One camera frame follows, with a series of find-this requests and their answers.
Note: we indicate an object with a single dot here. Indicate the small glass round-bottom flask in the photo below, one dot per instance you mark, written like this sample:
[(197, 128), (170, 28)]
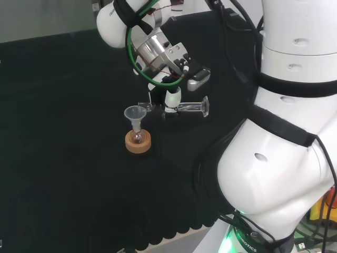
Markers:
[(137, 136)]

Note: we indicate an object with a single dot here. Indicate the black bench cloth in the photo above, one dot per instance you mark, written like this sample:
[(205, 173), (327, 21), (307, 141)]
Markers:
[(65, 131)]

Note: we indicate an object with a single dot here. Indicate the grey cabinet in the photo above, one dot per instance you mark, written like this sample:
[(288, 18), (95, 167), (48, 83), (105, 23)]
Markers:
[(95, 4)]

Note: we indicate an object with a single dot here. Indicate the clear plastic funnel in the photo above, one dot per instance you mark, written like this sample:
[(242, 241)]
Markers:
[(135, 113)]

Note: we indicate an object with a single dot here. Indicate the clear glass graduated cylinder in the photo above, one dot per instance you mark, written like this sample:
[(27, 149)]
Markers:
[(192, 106)]

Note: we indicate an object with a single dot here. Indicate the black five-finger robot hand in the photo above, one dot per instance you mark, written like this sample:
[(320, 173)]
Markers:
[(172, 101)]

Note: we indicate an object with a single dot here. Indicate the silver usb plug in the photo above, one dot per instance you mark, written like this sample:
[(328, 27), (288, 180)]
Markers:
[(301, 245)]

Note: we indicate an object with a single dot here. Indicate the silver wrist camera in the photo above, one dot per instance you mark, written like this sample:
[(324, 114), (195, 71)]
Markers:
[(197, 80)]

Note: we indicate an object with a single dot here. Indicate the yellow stop button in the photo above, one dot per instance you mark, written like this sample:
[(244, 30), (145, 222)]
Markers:
[(321, 210)]

